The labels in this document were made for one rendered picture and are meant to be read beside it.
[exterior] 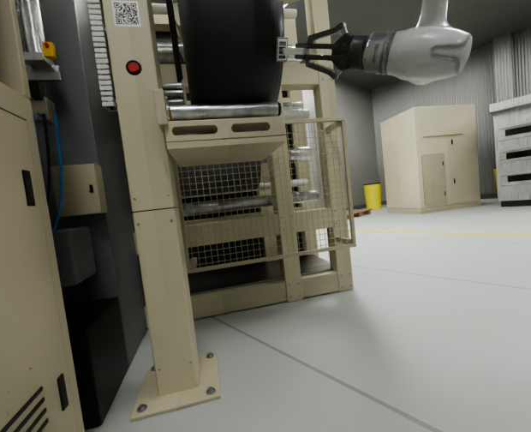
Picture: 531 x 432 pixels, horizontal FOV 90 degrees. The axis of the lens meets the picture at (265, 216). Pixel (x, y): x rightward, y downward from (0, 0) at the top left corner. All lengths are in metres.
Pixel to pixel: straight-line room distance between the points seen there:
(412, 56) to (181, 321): 0.96
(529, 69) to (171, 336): 8.68
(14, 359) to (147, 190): 0.51
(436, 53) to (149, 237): 0.88
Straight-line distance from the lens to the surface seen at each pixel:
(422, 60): 0.75
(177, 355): 1.04
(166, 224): 0.92
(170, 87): 1.43
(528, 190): 6.32
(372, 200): 7.81
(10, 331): 0.67
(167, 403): 1.07
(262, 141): 0.85
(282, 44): 0.91
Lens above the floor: 0.62
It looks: 4 degrees down
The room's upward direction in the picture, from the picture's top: 6 degrees counter-clockwise
